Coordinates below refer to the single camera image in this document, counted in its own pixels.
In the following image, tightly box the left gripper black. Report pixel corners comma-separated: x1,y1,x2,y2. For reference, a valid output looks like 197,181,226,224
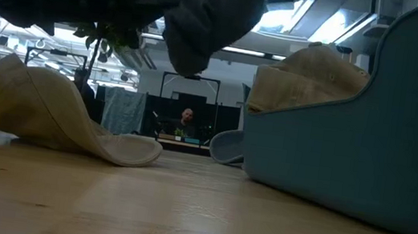
91,0,181,55

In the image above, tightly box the teal plastic bin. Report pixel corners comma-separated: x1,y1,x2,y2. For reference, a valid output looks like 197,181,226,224
228,0,418,234

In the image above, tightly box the green plant in black pot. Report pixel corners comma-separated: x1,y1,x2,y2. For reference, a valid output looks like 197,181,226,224
64,18,144,89

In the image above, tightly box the long ceiling light fixture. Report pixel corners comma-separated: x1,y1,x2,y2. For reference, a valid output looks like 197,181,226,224
0,4,289,63

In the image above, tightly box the grey draped cloth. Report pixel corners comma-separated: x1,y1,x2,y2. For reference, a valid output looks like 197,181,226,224
99,85,149,138

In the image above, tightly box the person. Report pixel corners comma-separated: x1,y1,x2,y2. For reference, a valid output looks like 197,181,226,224
164,105,199,139
67,67,99,119

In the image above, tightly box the small green desk plant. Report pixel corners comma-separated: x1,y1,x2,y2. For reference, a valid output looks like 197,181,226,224
172,127,186,143

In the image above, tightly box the black partition panel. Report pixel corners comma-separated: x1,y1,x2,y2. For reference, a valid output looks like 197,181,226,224
141,92,245,148

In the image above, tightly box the wooden background table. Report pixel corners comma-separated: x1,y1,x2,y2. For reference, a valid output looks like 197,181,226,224
156,137,214,158

